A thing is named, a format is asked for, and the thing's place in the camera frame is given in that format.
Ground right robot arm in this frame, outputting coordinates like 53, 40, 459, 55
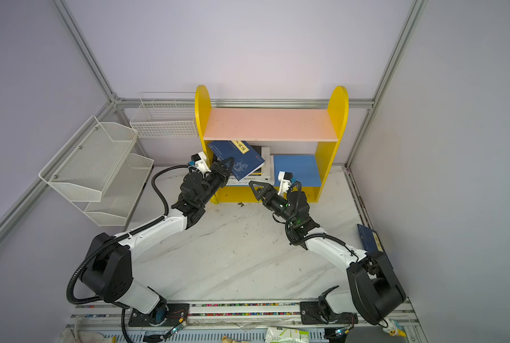
249, 181, 406, 329

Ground white wire basket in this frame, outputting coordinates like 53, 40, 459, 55
130, 92, 198, 139

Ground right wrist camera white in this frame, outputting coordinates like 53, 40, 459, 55
278, 171, 294, 196

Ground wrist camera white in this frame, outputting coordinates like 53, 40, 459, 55
189, 151, 211, 174
278, 171, 294, 196

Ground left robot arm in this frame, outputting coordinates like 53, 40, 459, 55
66, 157, 234, 317

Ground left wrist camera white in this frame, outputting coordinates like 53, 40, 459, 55
189, 151, 211, 174

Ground black book white characters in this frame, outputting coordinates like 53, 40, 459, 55
246, 145, 265, 175

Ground white mesh two-tier rack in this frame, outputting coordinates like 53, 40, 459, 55
39, 117, 154, 227

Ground white green carton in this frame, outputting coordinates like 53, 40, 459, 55
264, 327, 309, 343

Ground small toy figure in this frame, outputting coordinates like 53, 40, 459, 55
379, 318, 406, 337

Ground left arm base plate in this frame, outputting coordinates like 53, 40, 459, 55
128, 303, 190, 327

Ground yellow pink blue bookshelf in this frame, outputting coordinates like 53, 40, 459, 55
194, 85, 349, 202

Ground blue book yellow label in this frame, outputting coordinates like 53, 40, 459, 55
208, 140, 251, 181
357, 224, 385, 253

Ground white Chokladfabriken book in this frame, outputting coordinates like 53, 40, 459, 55
227, 146, 274, 186

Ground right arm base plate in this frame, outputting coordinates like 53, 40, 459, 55
300, 302, 359, 324

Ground aluminium front rail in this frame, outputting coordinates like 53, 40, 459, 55
66, 300, 427, 342

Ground black corrugated cable left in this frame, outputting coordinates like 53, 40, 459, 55
65, 164, 192, 343

